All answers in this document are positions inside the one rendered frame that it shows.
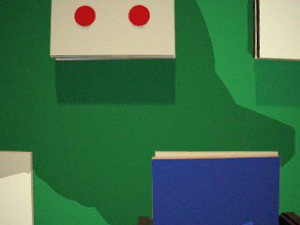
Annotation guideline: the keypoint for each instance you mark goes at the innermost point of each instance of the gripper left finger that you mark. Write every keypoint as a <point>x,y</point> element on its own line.
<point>145,221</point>

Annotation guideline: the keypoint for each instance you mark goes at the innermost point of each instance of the white playing card with black pips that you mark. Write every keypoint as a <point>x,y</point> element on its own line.
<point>16,188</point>

